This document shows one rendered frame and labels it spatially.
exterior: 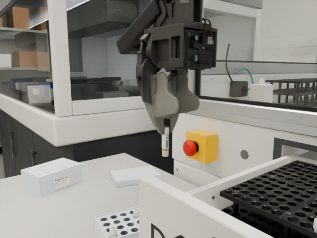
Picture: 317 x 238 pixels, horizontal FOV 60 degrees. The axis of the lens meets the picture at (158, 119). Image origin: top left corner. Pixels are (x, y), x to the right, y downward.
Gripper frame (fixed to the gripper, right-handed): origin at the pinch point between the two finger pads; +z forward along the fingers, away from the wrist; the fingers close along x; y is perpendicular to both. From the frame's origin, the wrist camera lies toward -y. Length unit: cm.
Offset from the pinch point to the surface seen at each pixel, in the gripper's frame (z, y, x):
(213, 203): 11.8, 7.3, 4.0
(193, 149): 10.8, -11.1, 20.8
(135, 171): 20.8, -29.9, 17.7
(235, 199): 8.5, 12.3, 1.6
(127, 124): 14, -59, 36
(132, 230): 19.3, -5.0, -2.5
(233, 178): 9.0, 7.5, 8.7
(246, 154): 10.9, -0.4, 26.7
